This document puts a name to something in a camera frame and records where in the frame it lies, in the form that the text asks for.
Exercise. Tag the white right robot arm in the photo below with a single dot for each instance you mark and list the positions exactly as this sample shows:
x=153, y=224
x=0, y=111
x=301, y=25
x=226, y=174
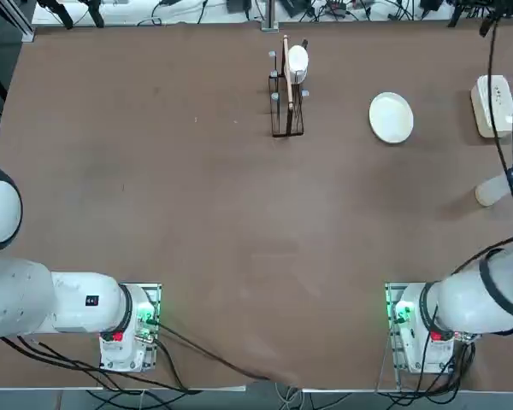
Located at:
x=466, y=299

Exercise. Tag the black tripod leg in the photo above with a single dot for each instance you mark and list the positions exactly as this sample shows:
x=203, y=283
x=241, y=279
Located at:
x=95, y=13
x=62, y=13

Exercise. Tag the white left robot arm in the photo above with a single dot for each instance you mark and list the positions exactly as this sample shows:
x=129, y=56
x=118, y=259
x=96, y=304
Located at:
x=77, y=303

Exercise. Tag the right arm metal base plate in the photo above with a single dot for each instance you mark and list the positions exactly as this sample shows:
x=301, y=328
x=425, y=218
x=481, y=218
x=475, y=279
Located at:
x=391, y=299

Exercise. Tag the wooden stick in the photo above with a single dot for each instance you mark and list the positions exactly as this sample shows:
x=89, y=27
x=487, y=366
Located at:
x=288, y=72

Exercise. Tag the white round plate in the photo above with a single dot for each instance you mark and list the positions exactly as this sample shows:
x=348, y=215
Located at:
x=391, y=117

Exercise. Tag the transparent sauce bottle blue cap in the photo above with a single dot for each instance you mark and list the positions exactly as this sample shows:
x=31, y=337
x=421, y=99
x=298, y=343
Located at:
x=489, y=192

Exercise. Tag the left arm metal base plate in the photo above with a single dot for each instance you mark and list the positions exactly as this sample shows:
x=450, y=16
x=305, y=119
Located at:
x=156, y=294

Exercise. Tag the aluminium middle post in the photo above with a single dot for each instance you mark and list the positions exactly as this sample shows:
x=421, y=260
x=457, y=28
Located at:
x=269, y=17

